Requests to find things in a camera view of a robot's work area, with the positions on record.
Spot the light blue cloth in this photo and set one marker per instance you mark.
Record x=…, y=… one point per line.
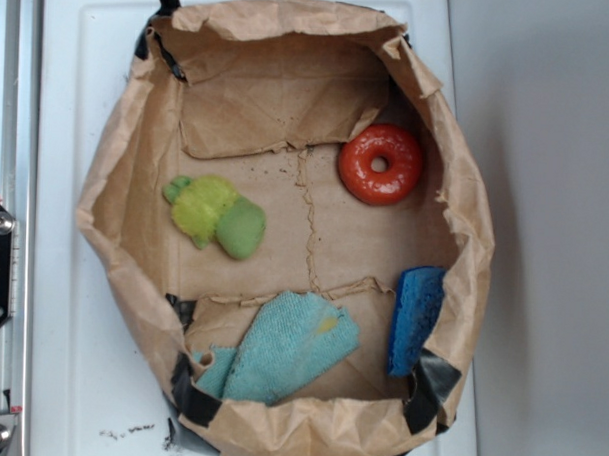
x=293, y=340

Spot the green plush toy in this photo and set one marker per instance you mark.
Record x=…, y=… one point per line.
x=210, y=209

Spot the red toy donut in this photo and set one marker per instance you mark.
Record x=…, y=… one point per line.
x=382, y=166

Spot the blue sponge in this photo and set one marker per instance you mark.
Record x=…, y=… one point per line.
x=418, y=302

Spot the brown paper bag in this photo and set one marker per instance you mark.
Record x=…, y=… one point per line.
x=265, y=93

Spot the aluminium frame rail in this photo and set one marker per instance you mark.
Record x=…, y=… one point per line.
x=20, y=76

